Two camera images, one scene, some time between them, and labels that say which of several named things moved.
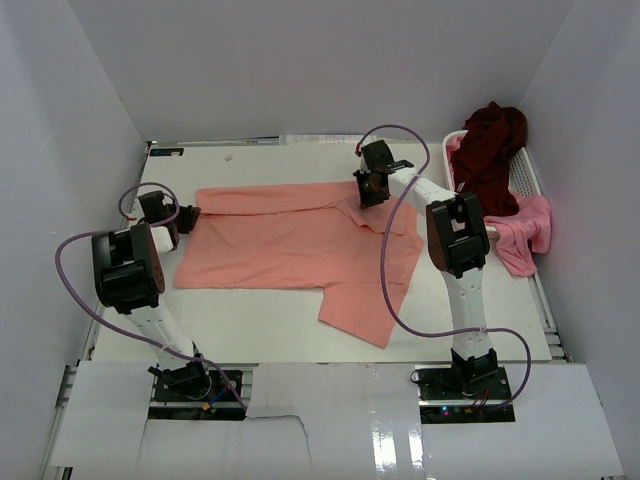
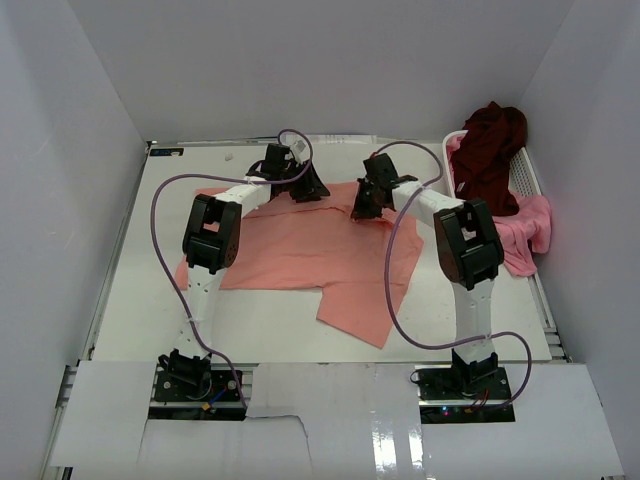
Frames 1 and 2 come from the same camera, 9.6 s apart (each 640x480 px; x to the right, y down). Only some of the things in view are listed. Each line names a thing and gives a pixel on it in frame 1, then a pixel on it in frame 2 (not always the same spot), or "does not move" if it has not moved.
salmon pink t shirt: (303, 235) does not move
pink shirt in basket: (531, 223) does not move
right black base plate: (443, 400) does not move
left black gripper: (189, 215) → (316, 188)
